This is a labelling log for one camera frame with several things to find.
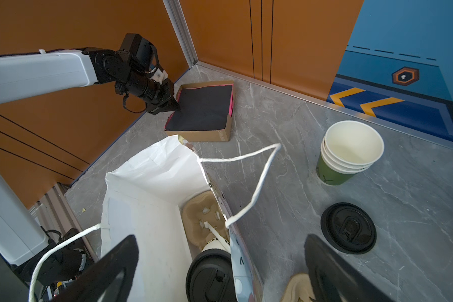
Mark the stack of black cup lids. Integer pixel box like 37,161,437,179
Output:
320,203,377,254

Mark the black plastic cup lid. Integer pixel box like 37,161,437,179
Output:
186,249,237,302

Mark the straw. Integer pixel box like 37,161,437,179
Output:
204,221,230,245

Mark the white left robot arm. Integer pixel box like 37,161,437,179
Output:
0,33,179,266

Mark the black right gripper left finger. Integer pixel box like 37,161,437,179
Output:
53,235,139,301

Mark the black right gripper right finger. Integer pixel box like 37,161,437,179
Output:
305,234,391,302

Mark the stack of green paper cups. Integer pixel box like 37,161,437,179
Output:
316,120,385,186

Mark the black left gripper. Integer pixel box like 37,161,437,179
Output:
84,33,180,115

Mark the cartoon animal paper gift bag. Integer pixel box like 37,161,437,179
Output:
28,135,283,302

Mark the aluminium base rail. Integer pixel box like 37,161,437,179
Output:
11,182,99,302

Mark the white paper cup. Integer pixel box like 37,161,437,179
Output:
202,239,231,254

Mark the single pulp cup carrier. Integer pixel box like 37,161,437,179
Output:
181,191,230,252

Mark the cardboard napkin box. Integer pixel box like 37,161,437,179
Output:
164,80,235,142

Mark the stack of pulp cup carriers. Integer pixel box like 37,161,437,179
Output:
281,273,316,302

